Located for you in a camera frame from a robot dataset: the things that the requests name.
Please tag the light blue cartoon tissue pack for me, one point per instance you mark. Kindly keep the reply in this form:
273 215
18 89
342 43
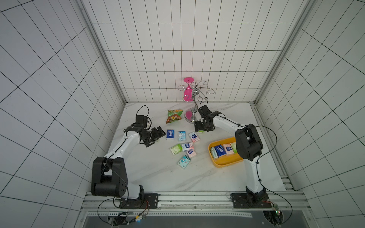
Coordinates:
182 136

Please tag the white blue tissue pack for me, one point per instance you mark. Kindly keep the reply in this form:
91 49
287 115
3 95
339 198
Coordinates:
194 137

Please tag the lime green tissue pack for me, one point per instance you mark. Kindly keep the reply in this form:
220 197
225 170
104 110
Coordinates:
176 149

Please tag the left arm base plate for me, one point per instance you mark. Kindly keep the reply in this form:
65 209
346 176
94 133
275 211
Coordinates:
145 201

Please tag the yellow plastic storage box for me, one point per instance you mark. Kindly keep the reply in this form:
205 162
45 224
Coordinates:
224 160

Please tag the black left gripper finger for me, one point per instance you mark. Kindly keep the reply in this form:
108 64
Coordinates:
160 132
149 143

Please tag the red green snack bag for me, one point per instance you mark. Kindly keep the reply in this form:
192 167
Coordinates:
174 115

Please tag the dark blue Tempo tissue pack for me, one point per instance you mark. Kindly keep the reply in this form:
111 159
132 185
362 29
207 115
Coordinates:
170 134

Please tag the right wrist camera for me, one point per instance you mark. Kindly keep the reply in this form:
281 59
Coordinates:
204 111

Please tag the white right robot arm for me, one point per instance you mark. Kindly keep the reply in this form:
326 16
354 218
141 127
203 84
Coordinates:
248 145

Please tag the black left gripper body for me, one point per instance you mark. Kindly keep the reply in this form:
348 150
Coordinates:
150 136

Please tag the silver metal hook stand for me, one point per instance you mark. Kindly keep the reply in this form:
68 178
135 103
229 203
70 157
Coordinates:
190 114

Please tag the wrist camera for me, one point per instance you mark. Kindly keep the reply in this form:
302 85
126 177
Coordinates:
204 111
143 121

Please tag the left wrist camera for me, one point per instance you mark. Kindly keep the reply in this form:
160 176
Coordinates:
143 121

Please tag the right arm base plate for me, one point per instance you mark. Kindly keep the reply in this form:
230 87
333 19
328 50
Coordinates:
248 201

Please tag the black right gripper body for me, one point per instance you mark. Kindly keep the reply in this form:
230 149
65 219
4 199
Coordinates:
203 125

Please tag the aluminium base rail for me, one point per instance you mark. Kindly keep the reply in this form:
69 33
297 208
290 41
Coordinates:
196 203

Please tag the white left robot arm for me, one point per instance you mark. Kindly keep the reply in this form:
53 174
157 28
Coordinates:
109 175

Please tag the pink hourglass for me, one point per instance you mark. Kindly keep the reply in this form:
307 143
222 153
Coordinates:
188 91

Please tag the pink blue tissue pack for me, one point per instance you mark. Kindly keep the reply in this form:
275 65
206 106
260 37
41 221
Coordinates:
191 153

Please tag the teal cartoon tissue pack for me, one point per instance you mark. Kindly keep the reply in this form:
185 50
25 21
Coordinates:
184 162

